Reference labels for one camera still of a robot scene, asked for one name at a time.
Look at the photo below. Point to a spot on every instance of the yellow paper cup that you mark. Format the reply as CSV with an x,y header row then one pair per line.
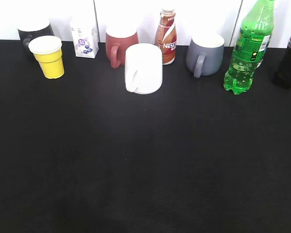
x,y
47,50

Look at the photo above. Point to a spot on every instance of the green soda bottle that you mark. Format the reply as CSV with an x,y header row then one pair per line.
x,y
254,36

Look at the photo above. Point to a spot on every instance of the white mug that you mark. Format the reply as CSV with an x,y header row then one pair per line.
x,y
143,68

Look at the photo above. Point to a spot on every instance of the brown Nescafe bottle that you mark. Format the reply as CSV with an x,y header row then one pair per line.
x,y
166,35

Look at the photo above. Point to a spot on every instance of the red-brown mug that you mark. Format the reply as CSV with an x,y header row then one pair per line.
x,y
119,36

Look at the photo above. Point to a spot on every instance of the grey mug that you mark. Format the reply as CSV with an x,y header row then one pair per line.
x,y
205,54

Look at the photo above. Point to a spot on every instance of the small white milk carton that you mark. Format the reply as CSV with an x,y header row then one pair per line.
x,y
84,34

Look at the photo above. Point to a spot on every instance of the black mug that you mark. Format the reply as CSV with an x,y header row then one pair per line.
x,y
31,28

